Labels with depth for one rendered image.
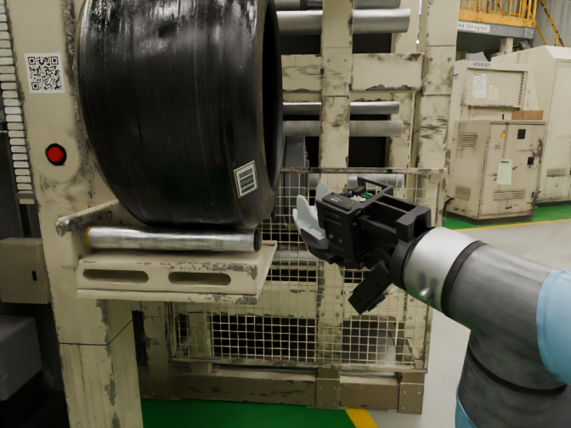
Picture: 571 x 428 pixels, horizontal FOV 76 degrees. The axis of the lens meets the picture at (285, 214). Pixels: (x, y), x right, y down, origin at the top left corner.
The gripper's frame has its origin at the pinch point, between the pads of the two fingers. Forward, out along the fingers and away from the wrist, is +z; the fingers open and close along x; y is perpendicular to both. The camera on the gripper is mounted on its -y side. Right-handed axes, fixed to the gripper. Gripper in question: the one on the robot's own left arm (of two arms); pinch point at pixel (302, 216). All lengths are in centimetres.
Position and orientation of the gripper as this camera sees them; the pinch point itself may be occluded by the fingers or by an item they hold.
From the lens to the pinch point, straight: 52.8
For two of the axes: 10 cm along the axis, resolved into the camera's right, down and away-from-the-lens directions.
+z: -5.9, -3.0, 7.5
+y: -2.0, -8.4, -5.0
